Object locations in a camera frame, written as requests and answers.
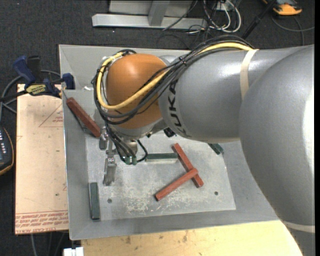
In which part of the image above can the red-brown flat block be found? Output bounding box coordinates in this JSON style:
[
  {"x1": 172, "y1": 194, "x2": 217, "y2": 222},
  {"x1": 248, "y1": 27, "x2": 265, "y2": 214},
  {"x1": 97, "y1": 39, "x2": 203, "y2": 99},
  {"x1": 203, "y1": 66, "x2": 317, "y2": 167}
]
[
  {"x1": 171, "y1": 142, "x2": 205, "y2": 189},
  {"x1": 154, "y1": 168, "x2": 199, "y2": 202},
  {"x1": 65, "y1": 97, "x2": 102, "y2": 138}
]

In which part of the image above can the black cylinder on white bracket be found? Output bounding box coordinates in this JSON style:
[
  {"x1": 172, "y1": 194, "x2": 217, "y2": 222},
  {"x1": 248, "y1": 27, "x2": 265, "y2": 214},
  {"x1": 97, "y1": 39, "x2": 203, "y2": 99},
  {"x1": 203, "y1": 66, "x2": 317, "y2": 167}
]
[{"x1": 163, "y1": 126, "x2": 177, "y2": 138}]

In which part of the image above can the dark green flat block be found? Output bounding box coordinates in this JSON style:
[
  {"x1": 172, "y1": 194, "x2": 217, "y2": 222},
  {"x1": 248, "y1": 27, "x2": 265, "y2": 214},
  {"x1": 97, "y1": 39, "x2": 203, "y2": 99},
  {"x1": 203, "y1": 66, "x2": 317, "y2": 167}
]
[
  {"x1": 88, "y1": 182, "x2": 102, "y2": 221},
  {"x1": 208, "y1": 142, "x2": 225, "y2": 156},
  {"x1": 144, "y1": 152, "x2": 179, "y2": 163}
]

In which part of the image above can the brown cardboard board, red print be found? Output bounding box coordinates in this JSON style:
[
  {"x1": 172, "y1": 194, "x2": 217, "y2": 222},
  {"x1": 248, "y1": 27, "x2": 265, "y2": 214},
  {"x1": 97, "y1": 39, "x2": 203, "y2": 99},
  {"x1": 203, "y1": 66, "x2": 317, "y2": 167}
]
[{"x1": 14, "y1": 83, "x2": 70, "y2": 236}]

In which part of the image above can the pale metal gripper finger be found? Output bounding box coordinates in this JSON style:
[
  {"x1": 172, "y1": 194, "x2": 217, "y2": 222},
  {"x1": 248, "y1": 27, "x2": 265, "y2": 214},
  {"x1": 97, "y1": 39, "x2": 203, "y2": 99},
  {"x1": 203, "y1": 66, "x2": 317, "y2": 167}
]
[
  {"x1": 102, "y1": 157, "x2": 112, "y2": 187},
  {"x1": 109, "y1": 161, "x2": 118, "y2": 183}
]

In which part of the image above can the grey metal bin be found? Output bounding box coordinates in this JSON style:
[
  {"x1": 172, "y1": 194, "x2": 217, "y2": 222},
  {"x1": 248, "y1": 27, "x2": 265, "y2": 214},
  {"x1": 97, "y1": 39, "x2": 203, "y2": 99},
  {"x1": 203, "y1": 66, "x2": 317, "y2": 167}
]
[{"x1": 58, "y1": 44, "x2": 283, "y2": 241}]

